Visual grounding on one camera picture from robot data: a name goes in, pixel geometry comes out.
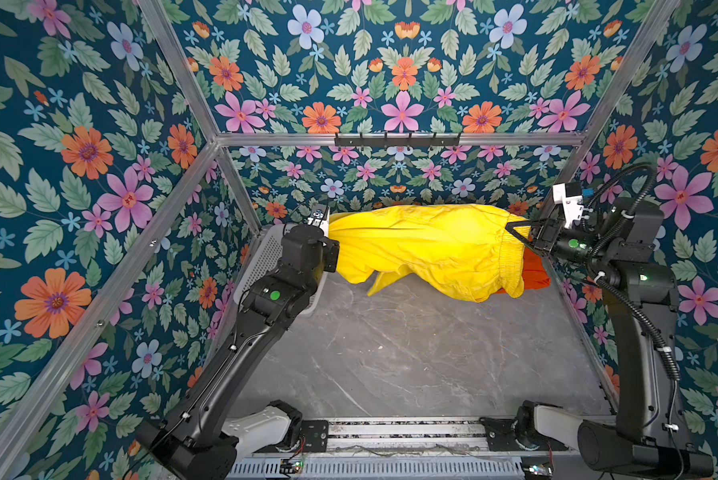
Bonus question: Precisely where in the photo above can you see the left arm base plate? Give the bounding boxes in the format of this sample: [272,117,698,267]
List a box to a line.
[258,420,330,455]

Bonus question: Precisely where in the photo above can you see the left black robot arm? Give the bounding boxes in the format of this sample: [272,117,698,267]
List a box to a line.
[136,224,339,479]

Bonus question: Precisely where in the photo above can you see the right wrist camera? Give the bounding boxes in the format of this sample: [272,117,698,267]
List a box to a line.
[552,182,594,229]

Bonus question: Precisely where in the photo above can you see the yellow shorts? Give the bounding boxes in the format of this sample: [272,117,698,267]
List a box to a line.
[329,204,525,303]

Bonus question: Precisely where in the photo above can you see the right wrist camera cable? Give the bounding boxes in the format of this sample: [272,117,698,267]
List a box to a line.
[583,163,660,253]

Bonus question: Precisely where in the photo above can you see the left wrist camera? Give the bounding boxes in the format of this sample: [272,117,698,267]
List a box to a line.
[305,204,330,237]

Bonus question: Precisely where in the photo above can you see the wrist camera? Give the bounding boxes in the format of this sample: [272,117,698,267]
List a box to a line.
[552,182,594,229]
[305,204,330,237]

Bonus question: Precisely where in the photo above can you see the white plastic laundry basket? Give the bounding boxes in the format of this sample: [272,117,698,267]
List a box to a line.
[233,223,329,317]

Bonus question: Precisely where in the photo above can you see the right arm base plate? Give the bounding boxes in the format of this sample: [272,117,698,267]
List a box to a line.
[479,417,569,452]

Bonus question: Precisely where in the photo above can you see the right electronics board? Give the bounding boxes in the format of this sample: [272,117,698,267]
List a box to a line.
[521,461,554,480]

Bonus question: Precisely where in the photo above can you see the orange shorts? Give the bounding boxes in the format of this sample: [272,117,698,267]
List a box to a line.
[493,247,550,298]

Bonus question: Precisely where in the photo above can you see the left electronics board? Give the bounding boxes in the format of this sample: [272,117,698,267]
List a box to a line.
[279,459,304,478]

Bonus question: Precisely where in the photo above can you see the white ventilation grille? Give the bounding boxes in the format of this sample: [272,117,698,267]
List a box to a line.
[227,457,524,479]

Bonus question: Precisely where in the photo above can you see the electronics board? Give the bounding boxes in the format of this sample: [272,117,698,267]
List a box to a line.
[521,461,554,480]
[279,459,304,478]

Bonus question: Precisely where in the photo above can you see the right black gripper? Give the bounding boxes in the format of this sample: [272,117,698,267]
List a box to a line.
[508,220,618,274]

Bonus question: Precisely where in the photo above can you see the black hook rail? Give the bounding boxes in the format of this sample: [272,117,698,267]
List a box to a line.
[333,132,461,148]

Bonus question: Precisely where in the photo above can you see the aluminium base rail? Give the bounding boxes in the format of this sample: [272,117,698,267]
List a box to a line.
[226,416,618,460]

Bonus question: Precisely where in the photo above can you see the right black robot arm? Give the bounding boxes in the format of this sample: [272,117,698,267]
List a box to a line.
[512,198,714,479]

